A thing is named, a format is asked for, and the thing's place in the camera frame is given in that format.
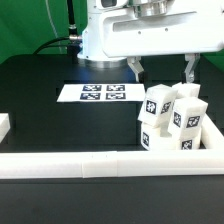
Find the white U-shaped fence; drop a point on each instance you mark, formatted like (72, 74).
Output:
(205, 161)

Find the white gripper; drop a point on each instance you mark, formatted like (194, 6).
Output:
(188, 26)

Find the white marker sheet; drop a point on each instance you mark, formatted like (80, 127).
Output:
(101, 93)

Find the white fence piece left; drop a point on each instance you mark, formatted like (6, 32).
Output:
(4, 125)

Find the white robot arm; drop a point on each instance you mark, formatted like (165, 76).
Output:
(92, 52)

